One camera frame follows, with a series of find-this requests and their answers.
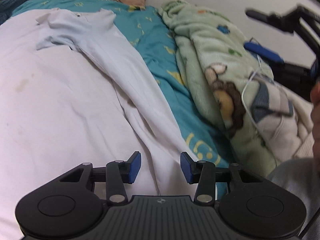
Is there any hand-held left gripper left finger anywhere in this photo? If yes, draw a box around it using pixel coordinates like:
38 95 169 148
56 151 142 205

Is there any teal printed bed sheet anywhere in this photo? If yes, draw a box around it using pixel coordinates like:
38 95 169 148
11 0 230 198

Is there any white shirt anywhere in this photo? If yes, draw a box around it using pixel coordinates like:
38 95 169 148
0 8 200 240

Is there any blue covered chair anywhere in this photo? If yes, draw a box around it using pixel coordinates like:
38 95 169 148
0 0 32 27

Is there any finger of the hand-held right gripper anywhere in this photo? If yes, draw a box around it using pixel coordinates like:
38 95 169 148
246 4 320 55
244 42 312 79

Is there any black cable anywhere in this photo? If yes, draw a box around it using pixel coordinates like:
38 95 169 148
300 205 320 240

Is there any green printed fleece blanket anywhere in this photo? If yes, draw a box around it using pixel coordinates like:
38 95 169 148
160 0 315 180

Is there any person's grey clothing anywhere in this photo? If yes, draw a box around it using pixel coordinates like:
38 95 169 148
269 157 320 240

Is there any person's right hand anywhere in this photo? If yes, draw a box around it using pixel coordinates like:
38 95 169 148
310 80 320 158

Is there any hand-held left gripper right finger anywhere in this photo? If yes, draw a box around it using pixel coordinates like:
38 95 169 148
180 152 265 205

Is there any thin white cable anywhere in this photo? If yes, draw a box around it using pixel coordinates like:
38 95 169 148
241 38 279 167

